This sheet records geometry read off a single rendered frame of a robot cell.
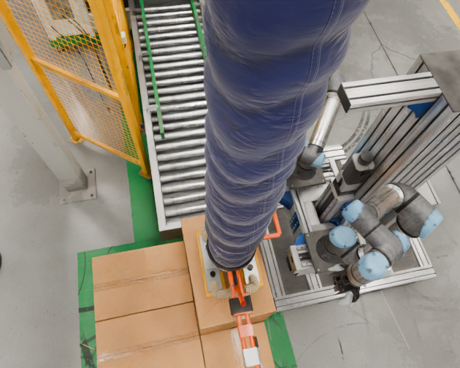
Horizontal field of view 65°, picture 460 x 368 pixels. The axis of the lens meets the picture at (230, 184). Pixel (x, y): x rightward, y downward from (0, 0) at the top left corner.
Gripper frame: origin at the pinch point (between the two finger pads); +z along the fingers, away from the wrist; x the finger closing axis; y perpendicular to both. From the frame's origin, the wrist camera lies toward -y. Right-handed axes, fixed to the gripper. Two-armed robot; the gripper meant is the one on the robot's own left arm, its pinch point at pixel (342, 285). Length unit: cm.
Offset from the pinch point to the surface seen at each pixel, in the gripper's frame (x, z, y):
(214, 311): -7, 58, 47
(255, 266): -23, 44, 23
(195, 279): -25, 58, 54
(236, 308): -4, 32, 38
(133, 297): -30, 98, 92
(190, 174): -108, 97, 45
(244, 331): 6.2, 32.5, 36.7
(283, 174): -20, -64, 31
